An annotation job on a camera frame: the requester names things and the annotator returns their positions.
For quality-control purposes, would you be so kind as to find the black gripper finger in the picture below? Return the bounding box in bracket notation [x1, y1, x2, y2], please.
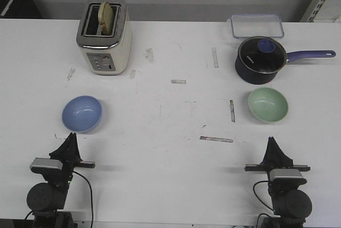
[261, 136, 275, 165]
[49, 133, 75, 160]
[272, 137, 294, 165]
[71, 134, 81, 161]

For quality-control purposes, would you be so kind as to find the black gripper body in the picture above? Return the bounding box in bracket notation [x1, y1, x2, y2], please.
[244, 164, 311, 172]
[62, 161, 95, 171]

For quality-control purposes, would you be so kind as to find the blue bowl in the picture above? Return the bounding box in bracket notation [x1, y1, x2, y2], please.
[62, 95, 103, 133]

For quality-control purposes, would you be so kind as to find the green bowl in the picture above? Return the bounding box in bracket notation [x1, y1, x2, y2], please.
[248, 87, 289, 124]

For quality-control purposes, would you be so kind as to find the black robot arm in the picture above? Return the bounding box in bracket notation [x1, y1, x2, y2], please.
[244, 136, 312, 227]
[26, 133, 95, 227]

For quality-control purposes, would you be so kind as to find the dark blue saucepan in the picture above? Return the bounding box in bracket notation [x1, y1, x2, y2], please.
[235, 47, 336, 85]

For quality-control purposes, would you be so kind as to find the glass pot lid blue knob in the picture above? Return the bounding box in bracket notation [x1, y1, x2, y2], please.
[238, 37, 286, 74]

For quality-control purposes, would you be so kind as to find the cream and chrome toaster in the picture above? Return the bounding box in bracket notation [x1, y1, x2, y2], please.
[76, 0, 132, 75]

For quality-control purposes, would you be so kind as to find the clear plastic food container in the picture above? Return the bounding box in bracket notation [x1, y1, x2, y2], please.
[227, 14, 285, 39]

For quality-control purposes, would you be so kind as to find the slice of toast bread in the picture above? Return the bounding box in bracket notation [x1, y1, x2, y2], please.
[98, 2, 114, 35]

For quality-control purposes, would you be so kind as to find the black box in corner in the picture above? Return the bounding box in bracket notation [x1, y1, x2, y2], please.
[1, 0, 43, 19]

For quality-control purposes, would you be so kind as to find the black camera cable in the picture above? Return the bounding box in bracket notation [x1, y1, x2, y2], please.
[71, 170, 94, 227]
[252, 180, 277, 214]

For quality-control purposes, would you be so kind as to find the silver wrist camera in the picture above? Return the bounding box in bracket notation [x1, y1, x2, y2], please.
[30, 158, 63, 174]
[269, 169, 307, 186]

